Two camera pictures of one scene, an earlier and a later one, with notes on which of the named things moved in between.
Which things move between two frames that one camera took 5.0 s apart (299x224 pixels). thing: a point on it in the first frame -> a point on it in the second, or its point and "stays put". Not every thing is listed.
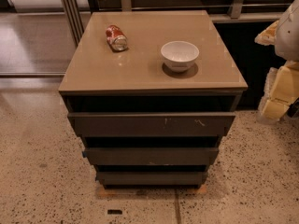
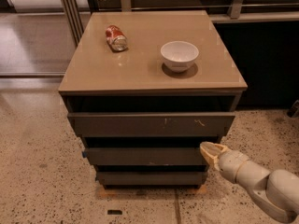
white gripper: x=289 y=35 -> x=228 y=164
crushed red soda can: x=116 y=37 stays put
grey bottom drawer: x=151 y=177 stays put
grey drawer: x=150 y=156 stays put
